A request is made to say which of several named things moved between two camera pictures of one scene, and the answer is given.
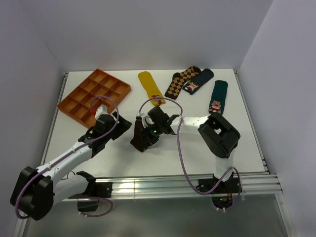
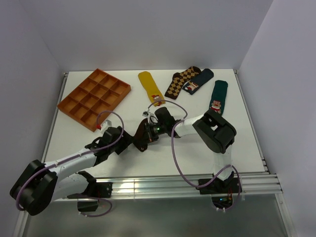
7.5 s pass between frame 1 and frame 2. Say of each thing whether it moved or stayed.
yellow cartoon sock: stayed
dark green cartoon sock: stayed
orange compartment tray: stayed
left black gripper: moved
